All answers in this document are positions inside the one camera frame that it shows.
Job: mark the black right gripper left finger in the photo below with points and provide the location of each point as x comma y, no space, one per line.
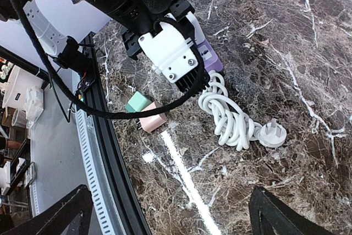
71,214

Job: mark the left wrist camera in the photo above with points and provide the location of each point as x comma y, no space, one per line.
171,56

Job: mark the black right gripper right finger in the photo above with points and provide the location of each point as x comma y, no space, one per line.
269,215

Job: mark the white cube power socket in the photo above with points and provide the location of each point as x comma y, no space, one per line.
198,33

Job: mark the pink charger plug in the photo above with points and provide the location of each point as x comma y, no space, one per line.
151,123

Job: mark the green charger plug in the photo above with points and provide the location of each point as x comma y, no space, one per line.
137,103

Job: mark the white slotted cable duct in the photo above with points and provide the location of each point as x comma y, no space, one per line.
63,160

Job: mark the purple power strip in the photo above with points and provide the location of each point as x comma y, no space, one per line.
210,58

